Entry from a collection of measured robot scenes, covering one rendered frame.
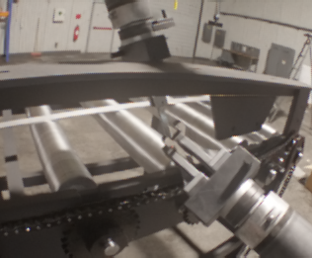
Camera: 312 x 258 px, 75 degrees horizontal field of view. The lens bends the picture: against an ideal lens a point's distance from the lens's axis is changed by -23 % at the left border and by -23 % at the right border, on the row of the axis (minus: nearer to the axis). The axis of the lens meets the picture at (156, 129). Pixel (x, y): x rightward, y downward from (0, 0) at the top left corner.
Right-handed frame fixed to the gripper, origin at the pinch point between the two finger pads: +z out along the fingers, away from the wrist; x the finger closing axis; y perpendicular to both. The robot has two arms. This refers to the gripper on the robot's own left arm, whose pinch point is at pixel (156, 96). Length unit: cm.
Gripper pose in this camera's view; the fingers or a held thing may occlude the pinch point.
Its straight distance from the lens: 55.3
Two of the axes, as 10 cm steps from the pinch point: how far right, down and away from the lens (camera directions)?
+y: -8.1, 4.2, -4.0
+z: 2.8, 8.9, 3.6
